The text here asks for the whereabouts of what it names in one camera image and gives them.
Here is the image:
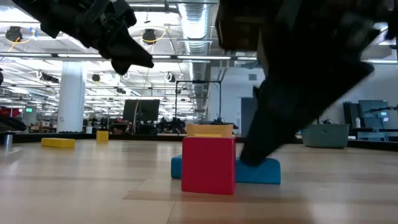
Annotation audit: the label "silver ventilation duct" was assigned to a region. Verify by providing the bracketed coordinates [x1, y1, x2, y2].
[178, 2, 217, 113]

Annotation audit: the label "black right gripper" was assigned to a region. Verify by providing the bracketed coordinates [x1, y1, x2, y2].
[215, 0, 398, 166]

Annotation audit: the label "black ceiling reel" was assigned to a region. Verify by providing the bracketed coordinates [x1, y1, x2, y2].
[142, 28, 157, 44]
[5, 26, 23, 43]

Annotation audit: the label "tan open box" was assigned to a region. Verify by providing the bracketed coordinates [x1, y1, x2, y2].
[186, 123, 234, 139]

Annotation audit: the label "blue block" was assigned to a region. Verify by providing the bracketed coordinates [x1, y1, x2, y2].
[170, 154, 282, 185]

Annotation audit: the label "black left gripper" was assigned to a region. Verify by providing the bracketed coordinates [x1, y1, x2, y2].
[12, 0, 155, 76]

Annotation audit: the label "large black screen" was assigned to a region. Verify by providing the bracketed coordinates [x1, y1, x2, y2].
[123, 99, 160, 123]

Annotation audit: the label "red block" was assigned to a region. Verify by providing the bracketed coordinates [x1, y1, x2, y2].
[181, 136, 236, 196]

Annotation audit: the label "grey plastic bin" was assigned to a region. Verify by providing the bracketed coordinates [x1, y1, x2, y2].
[300, 123, 351, 149]

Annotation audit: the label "black cabinet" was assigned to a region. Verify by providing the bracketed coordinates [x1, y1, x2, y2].
[343, 101, 359, 128]

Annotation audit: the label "white pillar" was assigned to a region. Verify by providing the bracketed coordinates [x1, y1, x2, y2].
[57, 61, 87, 133]

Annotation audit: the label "grey door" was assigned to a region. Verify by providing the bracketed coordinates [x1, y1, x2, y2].
[241, 97, 259, 138]

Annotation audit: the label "black background robot arms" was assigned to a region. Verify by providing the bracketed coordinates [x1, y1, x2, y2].
[157, 117, 187, 134]

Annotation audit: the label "yellow cube block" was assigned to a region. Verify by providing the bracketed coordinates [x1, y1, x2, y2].
[95, 130, 109, 143]

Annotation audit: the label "grey computer monitor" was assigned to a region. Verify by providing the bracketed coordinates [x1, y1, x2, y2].
[358, 99, 389, 129]

